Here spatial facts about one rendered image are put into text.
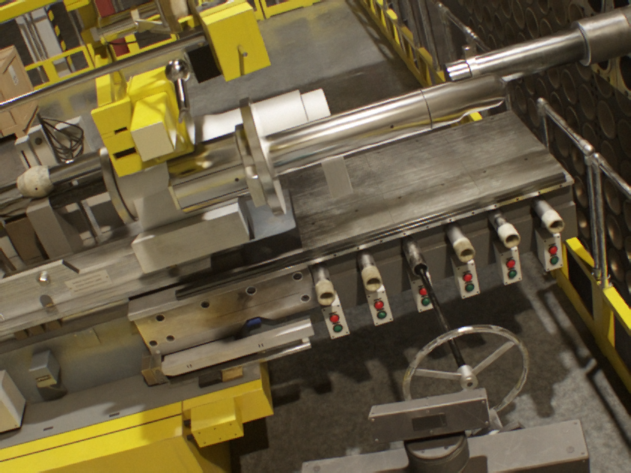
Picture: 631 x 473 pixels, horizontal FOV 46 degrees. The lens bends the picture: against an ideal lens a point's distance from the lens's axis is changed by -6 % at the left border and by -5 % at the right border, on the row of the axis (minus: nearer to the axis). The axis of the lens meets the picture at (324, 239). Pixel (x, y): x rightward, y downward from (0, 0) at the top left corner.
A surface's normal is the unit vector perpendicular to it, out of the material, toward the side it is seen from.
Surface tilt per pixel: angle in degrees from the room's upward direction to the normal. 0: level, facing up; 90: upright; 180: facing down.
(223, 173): 90
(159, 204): 68
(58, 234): 90
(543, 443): 0
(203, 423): 0
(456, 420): 61
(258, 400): 90
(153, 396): 0
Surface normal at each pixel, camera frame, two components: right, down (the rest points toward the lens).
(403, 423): -0.17, 0.11
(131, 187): 0.07, 0.31
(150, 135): 0.14, 0.52
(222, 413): -0.25, -0.80
